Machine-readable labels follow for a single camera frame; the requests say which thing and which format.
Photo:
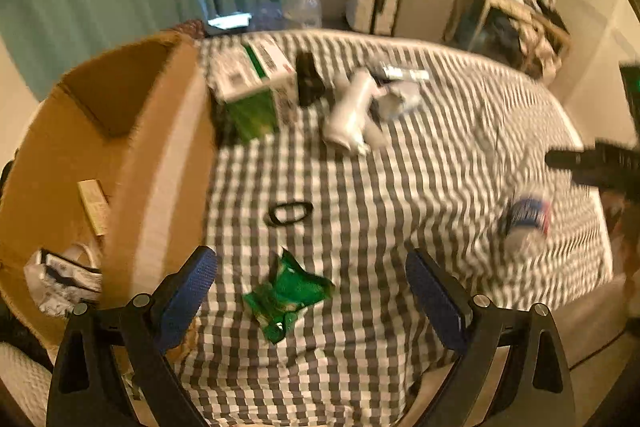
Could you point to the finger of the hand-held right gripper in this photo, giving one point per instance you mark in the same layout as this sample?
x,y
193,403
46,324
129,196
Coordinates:
x,y
595,162

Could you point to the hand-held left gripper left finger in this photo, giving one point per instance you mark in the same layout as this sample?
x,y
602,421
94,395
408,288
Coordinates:
x,y
192,292

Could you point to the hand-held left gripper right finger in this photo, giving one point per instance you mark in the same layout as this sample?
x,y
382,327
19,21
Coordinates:
x,y
435,297

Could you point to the small blue label bottle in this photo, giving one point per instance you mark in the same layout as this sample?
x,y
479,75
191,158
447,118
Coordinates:
x,y
525,214

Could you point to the green snack wrapper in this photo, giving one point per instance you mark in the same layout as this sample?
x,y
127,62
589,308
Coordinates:
x,y
285,287

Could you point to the large cardboard box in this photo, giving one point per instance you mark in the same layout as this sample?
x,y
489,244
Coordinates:
x,y
165,167

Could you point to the checkered blanket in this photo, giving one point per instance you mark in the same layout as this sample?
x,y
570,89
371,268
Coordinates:
x,y
380,217

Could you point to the clothes pile on chair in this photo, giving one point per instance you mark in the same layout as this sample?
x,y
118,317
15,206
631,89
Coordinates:
x,y
535,37

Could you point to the white tape roll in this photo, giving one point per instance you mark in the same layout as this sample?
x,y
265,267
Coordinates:
x,y
82,253

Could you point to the small beige box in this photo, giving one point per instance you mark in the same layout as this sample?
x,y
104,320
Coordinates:
x,y
94,207

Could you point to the crumpled plastic packet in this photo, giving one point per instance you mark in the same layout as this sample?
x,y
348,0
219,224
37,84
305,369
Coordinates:
x,y
55,287

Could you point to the white knit cloth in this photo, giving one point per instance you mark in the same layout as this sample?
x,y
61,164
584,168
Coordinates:
x,y
20,387

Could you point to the grey crumpled wrapper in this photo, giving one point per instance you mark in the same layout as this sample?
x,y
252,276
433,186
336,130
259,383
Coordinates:
x,y
397,102

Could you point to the white hair dryer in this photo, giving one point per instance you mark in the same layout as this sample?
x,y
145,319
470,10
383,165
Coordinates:
x,y
350,112

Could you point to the white tube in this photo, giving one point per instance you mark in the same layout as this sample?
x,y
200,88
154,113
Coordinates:
x,y
405,73

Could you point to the green and white carton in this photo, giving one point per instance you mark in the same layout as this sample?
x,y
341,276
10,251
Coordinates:
x,y
250,72

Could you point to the small black box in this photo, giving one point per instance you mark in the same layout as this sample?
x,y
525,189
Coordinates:
x,y
309,79

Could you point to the patterned brown box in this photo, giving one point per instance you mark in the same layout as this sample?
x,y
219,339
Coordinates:
x,y
192,28

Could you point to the white flat box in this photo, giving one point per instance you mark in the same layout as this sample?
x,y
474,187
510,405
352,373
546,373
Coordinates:
x,y
227,21

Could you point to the large clear water jug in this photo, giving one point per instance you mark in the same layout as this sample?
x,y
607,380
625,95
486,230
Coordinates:
x,y
302,4

